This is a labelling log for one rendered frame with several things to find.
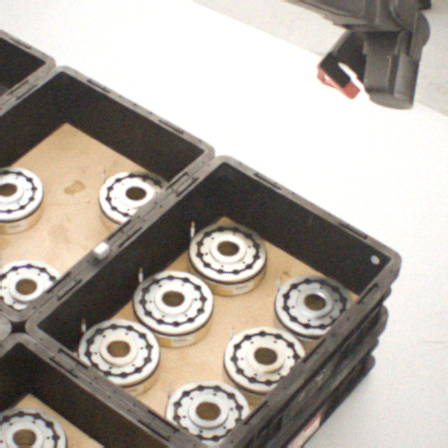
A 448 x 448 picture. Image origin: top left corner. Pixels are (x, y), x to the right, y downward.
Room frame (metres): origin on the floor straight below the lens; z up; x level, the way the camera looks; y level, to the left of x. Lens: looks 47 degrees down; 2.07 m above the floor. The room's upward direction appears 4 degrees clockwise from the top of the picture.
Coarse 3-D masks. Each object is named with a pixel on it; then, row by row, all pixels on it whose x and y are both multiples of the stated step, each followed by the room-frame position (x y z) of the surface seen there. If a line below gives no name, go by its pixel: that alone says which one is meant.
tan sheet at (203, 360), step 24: (264, 240) 1.15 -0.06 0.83; (288, 264) 1.11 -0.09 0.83; (264, 288) 1.06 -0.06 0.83; (120, 312) 1.00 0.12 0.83; (216, 312) 1.01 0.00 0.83; (240, 312) 1.02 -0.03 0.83; (264, 312) 1.02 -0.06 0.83; (216, 336) 0.97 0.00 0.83; (168, 360) 0.93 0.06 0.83; (192, 360) 0.93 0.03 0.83; (216, 360) 0.94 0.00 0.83; (168, 384) 0.89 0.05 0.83
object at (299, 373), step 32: (224, 160) 1.19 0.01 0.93; (288, 192) 1.14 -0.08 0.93; (384, 256) 1.05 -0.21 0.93; (64, 288) 0.95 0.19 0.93; (384, 288) 1.00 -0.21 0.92; (32, 320) 0.90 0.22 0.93; (352, 320) 0.94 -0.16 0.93; (64, 352) 0.86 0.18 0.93; (320, 352) 0.88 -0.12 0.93; (288, 384) 0.83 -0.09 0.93; (160, 416) 0.77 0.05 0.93; (256, 416) 0.78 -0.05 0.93
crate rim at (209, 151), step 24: (48, 72) 1.36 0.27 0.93; (72, 72) 1.36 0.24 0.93; (24, 96) 1.30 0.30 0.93; (120, 96) 1.31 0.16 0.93; (192, 144) 1.22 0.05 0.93; (192, 168) 1.17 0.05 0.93; (168, 192) 1.13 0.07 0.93; (144, 216) 1.08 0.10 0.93; (48, 288) 0.95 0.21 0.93; (0, 312) 0.90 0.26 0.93; (24, 312) 0.91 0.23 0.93
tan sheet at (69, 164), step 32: (64, 128) 1.34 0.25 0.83; (32, 160) 1.27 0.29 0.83; (64, 160) 1.27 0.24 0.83; (96, 160) 1.28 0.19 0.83; (128, 160) 1.28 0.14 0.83; (64, 192) 1.21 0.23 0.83; (96, 192) 1.21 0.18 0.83; (64, 224) 1.15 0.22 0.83; (96, 224) 1.15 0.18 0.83; (32, 256) 1.08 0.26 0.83; (64, 256) 1.09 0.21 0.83
